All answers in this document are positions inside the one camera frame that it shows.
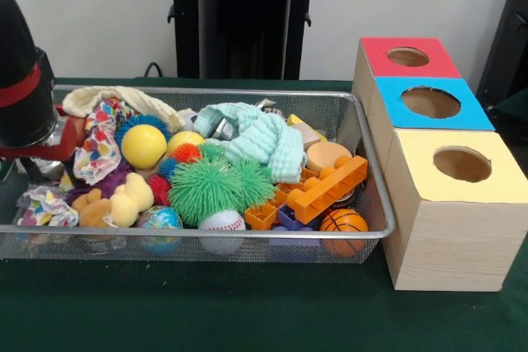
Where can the mint green cloth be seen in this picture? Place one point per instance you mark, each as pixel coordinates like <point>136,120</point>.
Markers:
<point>264,142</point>

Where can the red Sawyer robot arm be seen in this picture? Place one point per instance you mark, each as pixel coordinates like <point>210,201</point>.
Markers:
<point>16,80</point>

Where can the colourful dotted cloth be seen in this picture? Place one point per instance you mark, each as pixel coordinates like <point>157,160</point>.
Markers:
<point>99,146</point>

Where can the wooden box with three holes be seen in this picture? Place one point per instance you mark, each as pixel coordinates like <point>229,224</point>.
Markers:
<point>453,245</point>

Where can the orange mini basketball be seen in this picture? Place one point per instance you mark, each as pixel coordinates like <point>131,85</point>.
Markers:
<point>343,220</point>

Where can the globe print ball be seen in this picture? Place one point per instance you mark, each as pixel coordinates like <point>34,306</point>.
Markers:
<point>158,218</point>

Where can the yellow plush duck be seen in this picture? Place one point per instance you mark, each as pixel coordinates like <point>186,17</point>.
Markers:
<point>128,199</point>

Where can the orange toy brick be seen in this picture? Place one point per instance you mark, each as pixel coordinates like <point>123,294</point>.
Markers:
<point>328,187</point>

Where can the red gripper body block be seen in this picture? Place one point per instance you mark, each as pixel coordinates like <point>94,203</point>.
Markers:
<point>62,150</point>

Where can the black chair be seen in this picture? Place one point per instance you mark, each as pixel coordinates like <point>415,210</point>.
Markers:
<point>507,38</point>

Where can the large yellow ball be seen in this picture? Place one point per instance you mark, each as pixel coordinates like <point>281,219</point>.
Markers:
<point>143,146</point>

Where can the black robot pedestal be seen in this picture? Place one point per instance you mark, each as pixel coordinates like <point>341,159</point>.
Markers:
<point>243,18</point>

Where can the white baseball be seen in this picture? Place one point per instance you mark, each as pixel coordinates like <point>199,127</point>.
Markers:
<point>222,224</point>

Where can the green spiky ball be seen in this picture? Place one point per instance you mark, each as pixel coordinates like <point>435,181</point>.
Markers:
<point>202,189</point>

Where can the dark green table cloth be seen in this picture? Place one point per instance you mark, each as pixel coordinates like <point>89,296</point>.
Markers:
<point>247,311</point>
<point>515,111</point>

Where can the cream cloth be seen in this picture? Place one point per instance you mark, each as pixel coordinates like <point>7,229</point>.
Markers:
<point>123,98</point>

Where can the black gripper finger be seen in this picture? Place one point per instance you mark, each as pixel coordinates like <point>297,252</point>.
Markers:
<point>31,170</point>
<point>68,170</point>

